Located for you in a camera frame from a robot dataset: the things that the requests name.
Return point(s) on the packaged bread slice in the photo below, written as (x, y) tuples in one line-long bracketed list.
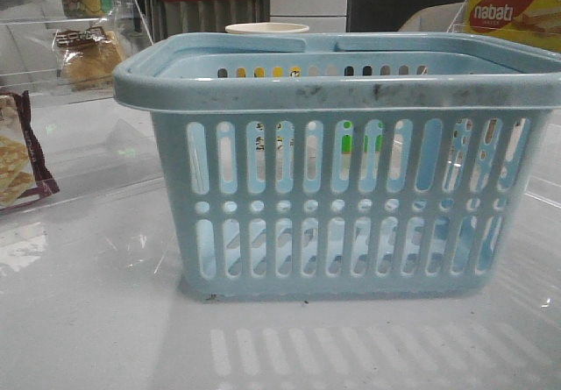
[(87, 58)]

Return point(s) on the light blue plastic basket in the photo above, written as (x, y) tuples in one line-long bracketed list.
[(342, 164)]

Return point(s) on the white paper cup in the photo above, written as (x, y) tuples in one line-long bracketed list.
[(267, 28)]

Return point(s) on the clear acrylic shelf left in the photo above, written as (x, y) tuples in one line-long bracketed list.
[(92, 145)]

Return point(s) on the brown cracker packet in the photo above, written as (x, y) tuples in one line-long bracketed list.
[(25, 177)]

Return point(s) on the yellow nabati wafer box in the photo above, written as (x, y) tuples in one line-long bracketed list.
[(529, 22)]

